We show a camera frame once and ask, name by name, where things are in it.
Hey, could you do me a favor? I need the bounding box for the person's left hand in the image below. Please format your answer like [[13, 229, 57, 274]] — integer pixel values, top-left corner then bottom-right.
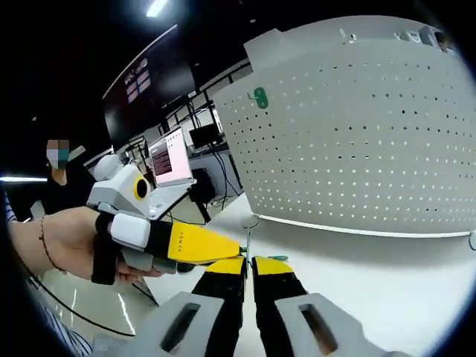
[[40, 206, 165, 286]]

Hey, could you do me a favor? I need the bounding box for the white storage shelf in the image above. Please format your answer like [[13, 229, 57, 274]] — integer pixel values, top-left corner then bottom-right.
[[393, 25, 457, 55]]

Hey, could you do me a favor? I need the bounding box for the white perforated mounting plate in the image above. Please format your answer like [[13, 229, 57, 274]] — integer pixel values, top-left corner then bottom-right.
[[213, 14, 476, 250]]

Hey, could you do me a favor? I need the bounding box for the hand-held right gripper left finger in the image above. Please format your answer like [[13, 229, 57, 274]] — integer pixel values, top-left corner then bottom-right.
[[122, 256, 249, 357]]

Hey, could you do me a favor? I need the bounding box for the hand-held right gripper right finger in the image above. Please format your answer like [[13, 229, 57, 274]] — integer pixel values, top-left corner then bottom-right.
[[251, 255, 376, 357]]

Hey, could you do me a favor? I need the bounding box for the open silver laptop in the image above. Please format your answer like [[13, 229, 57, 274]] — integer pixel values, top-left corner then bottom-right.
[[146, 126, 197, 221]]

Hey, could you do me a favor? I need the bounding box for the red bead bracelet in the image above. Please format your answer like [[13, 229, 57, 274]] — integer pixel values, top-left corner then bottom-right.
[[38, 214, 68, 275]]

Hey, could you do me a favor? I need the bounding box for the black computer monitor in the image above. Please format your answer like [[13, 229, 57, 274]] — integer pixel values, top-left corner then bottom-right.
[[188, 124, 220, 148]]

